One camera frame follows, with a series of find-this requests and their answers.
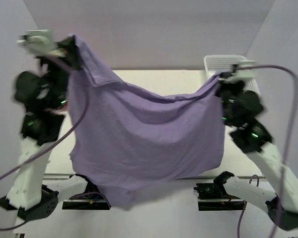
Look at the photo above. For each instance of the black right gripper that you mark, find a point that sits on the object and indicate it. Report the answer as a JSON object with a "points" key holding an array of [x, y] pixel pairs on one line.
{"points": [[225, 81]]}

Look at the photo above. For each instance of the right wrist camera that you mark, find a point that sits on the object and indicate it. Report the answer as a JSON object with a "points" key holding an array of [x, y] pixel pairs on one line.
{"points": [[241, 71]]}

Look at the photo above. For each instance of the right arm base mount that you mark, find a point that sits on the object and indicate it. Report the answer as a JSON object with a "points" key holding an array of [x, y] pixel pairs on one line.
{"points": [[210, 198]]}

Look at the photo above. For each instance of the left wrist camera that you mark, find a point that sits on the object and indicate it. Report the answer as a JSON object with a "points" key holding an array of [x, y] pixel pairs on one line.
{"points": [[38, 42]]}

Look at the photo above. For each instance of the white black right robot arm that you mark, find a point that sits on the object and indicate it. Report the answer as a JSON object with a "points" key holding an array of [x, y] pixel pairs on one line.
{"points": [[240, 109]]}

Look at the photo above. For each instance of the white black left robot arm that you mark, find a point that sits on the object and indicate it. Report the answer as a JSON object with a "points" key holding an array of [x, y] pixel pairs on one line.
{"points": [[42, 95]]}

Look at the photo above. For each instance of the purple t-shirt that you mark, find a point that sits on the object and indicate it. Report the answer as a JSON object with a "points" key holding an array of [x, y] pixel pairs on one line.
{"points": [[129, 138]]}

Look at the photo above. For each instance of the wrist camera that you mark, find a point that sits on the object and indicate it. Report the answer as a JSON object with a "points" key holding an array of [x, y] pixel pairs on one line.
{"points": [[38, 42], [241, 71]]}

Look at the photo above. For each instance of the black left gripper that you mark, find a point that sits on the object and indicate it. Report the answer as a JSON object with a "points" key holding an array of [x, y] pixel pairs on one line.
{"points": [[71, 54]]}

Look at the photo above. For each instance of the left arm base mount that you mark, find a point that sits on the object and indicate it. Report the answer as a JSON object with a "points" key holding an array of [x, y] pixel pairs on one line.
{"points": [[90, 200]]}

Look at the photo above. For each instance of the white plastic basket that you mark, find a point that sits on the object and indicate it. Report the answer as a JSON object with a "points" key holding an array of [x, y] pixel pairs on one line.
{"points": [[216, 64]]}

